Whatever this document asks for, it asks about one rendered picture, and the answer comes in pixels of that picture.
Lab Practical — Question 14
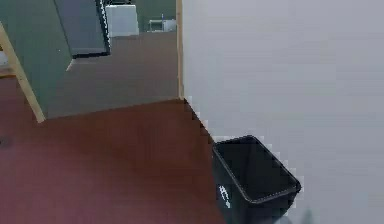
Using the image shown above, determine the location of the black waste bin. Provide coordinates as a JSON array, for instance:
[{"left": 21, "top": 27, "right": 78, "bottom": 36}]
[{"left": 211, "top": 134, "right": 303, "bottom": 224}]

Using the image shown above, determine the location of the white box cabinet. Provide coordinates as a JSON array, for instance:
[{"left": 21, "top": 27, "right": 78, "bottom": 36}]
[{"left": 105, "top": 3, "right": 140, "bottom": 38}]

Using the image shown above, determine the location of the dark grey cabinet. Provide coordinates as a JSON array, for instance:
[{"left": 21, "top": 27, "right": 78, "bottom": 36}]
[{"left": 53, "top": 0, "right": 112, "bottom": 59}]

